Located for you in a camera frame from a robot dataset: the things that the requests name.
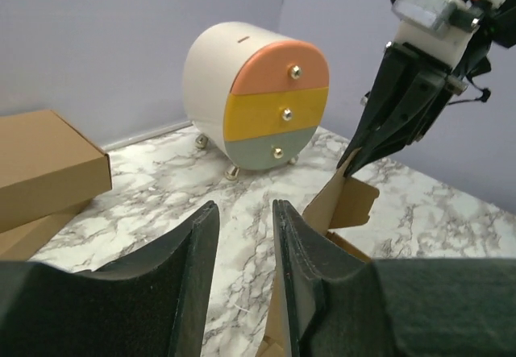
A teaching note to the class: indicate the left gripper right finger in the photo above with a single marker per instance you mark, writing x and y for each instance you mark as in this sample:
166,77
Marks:
334,304

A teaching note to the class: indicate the brown cardboard box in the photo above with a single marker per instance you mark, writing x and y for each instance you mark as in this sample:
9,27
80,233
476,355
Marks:
343,202

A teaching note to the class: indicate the round pastel drawer cabinet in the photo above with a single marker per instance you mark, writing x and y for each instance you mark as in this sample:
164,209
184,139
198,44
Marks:
257,95

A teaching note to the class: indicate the small cardboard box under stack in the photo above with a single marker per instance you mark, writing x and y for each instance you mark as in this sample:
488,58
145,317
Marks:
22,242

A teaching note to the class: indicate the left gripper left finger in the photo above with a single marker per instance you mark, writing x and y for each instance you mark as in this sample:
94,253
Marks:
151,302

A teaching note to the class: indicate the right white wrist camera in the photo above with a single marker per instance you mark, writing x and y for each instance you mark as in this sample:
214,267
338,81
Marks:
440,28

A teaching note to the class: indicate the large folded cardboard box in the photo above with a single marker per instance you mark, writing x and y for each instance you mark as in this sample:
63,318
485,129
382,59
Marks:
47,165

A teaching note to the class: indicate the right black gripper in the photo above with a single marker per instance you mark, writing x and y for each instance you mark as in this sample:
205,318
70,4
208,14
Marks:
417,78

